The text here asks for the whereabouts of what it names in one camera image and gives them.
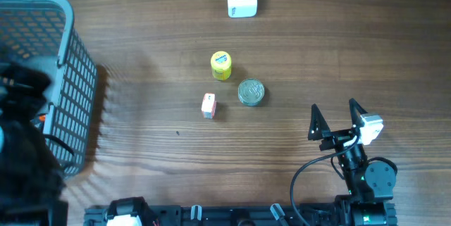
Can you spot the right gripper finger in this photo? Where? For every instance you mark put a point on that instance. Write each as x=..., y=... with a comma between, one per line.
x=355, y=111
x=318, y=128

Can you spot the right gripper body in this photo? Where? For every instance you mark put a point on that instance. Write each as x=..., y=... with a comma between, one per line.
x=336, y=139

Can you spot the silver tin can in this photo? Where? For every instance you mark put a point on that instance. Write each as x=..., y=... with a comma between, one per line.
x=251, y=92

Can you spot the red white small carton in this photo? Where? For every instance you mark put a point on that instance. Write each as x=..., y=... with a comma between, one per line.
x=209, y=105

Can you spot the yellow cylindrical bottle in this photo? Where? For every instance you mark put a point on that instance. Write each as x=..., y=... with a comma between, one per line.
x=221, y=65

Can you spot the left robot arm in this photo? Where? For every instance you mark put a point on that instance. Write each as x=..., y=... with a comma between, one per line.
x=31, y=176

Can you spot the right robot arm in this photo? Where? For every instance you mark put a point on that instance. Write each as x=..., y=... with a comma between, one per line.
x=369, y=181

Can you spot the grey plastic mesh basket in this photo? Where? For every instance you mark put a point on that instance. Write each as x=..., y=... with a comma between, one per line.
x=40, y=35

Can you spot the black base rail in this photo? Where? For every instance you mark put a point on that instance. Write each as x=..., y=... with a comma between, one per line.
x=246, y=215

